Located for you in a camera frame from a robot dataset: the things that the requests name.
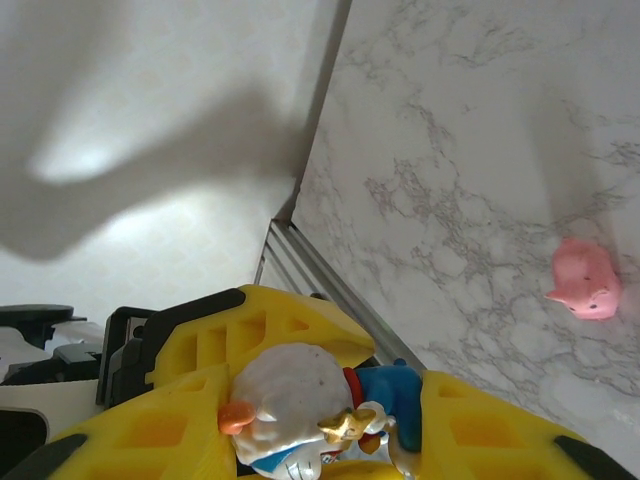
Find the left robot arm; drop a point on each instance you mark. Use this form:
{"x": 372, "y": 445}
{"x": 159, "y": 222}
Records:
{"x": 40, "y": 395}

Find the small blue figurine toy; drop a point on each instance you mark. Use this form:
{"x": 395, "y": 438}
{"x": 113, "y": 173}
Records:
{"x": 285, "y": 385}

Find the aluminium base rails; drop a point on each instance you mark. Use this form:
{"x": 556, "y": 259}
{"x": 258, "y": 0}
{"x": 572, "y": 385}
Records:
{"x": 330, "y": 287}

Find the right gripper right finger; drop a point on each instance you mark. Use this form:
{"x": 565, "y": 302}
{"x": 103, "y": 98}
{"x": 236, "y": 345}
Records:
{"x": 475, "y": 440}

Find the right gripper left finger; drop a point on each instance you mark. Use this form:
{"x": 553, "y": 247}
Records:
{"x": 150, "y": 435}

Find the pink plastic pig toy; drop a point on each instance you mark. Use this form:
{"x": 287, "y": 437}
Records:
{"x": 585, "y": 285}

